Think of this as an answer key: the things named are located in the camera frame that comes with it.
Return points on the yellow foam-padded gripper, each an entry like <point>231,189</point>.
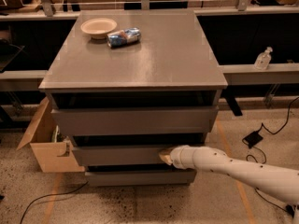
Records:
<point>178,157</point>

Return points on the grey drawer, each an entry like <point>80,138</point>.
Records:
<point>118,155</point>
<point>125,121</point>
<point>140,178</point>

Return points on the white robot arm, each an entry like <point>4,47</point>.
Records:
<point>278,182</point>

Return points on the grey bottom drawer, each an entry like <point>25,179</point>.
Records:
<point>140,178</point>

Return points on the grey top drawer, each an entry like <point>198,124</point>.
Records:
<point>125,121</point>

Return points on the grey drawer cabinet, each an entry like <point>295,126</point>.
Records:
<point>172,66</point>

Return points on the black power adapter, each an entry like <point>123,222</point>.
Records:
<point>252,139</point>

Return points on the brown cardboard box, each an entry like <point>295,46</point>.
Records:
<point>52,156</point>

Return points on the clear sanitizer pump bottle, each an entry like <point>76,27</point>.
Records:
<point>263,59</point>

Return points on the black power strip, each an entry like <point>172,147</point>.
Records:
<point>290,210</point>

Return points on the beige paper bowl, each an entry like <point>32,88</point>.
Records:
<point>98,28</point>

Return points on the grey metal railing frame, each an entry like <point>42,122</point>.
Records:
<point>143,3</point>

